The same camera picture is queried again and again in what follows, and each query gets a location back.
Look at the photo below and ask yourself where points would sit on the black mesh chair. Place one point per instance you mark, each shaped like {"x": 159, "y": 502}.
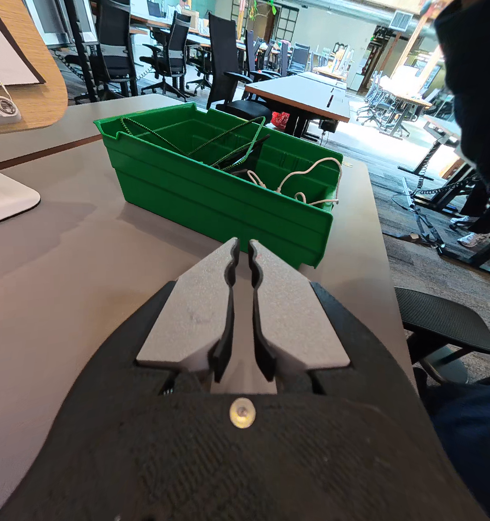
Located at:
{"x": 444, "y": 317}

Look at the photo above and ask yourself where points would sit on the black usb hub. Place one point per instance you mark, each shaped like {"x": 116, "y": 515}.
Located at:
{"x": 238, "y": 167}

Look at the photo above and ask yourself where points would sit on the black office chair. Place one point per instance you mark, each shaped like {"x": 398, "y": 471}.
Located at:
{"x": 112, "y": 44}
{"x": 169, "y": 49}
{"x": 228, "y": 69}

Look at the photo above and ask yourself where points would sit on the white power strip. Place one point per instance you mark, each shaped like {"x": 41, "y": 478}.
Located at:
{"x": 411, "y": 195}

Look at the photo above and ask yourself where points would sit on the grey office table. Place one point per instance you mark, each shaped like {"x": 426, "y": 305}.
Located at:
{"x": 306, "y": 93}

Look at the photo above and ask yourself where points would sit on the green plastic bin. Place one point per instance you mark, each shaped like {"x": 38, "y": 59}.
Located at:
{"x": 212, "y": 207}

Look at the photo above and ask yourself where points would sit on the printed instruction sheet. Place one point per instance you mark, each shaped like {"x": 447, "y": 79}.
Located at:
{"x": 5, "y": 53}

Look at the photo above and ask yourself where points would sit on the person's dark clothed body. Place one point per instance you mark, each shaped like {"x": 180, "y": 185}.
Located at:
{"x": 476, "y": 81}

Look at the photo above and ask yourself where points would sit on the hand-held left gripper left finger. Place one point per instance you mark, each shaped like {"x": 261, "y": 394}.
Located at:
{"x": 188, "y": 313}

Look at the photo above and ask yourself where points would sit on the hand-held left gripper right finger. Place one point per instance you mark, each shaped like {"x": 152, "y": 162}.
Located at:
{"x": 297, "y": 317}

